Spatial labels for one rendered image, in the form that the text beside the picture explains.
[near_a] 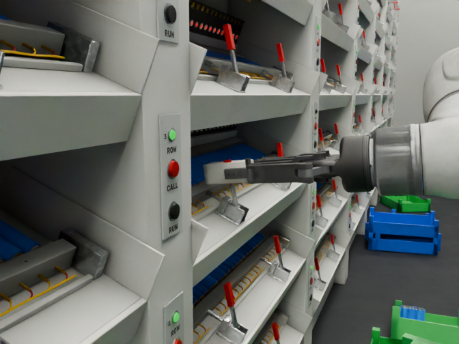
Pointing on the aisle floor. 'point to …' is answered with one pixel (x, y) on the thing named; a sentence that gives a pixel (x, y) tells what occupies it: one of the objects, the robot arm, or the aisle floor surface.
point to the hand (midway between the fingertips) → (229, 172)
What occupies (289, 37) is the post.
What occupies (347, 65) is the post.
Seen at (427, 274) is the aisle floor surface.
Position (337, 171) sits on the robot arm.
